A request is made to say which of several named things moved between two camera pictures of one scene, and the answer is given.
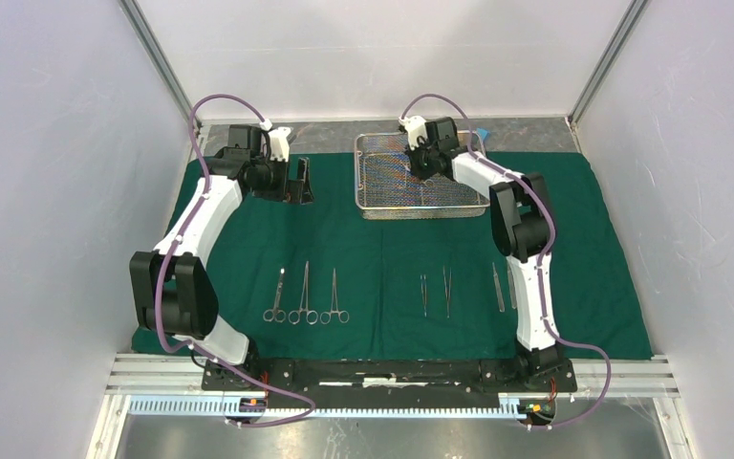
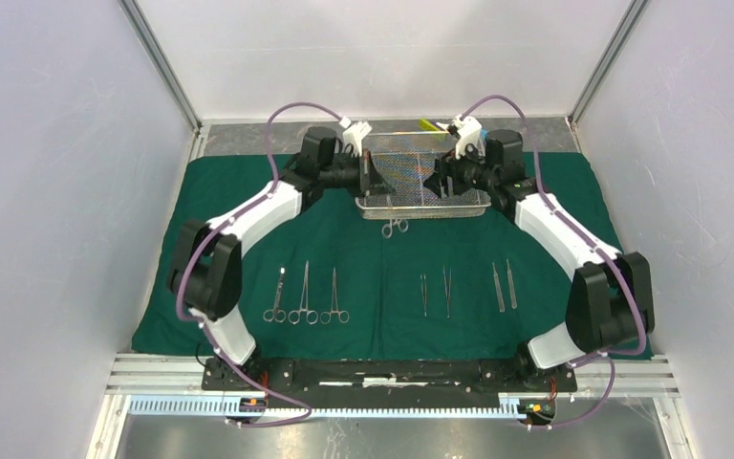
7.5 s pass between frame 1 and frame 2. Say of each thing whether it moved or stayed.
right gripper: moved
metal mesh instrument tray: stayed
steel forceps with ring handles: stayed
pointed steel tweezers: stayed
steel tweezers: stayed
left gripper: moved
